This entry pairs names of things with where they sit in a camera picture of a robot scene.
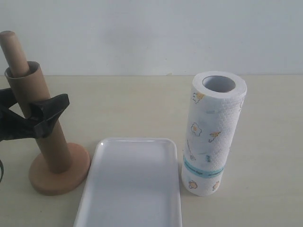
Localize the brown cardboard tube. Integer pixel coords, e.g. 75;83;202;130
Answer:
5;61;71;174

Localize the printed paper towel roll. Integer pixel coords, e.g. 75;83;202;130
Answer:
181;71;247;196

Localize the wooden paper towel holder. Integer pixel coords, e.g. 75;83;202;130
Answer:
0;31;90;195

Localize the white rectangular tray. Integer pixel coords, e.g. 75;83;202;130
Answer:
74;138;182;227

